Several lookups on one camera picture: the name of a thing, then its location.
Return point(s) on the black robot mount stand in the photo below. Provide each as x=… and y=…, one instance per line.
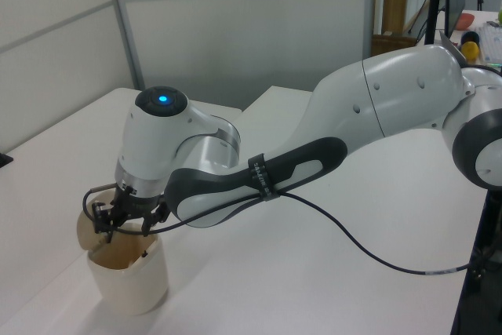
x=482, y=303

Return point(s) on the black monitor stand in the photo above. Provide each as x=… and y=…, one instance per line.
x=433, y=13

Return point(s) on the red bowl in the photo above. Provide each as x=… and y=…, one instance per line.
x=466, y=21

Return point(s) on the small white bin with lid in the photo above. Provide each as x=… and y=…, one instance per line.
x=133, y=284

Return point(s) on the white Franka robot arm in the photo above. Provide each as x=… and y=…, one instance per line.
x=392, y=92

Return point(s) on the wooden cabinet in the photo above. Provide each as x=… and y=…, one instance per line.
x=395, y=3

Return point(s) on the yellow toy fruit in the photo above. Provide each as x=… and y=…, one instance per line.
x=470, y=52

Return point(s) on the black clamp base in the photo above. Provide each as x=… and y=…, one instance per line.
x=4, y=159

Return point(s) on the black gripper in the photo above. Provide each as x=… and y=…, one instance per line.
x=135, y=205

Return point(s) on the grey partition post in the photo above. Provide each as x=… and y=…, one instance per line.
x=123, y=25

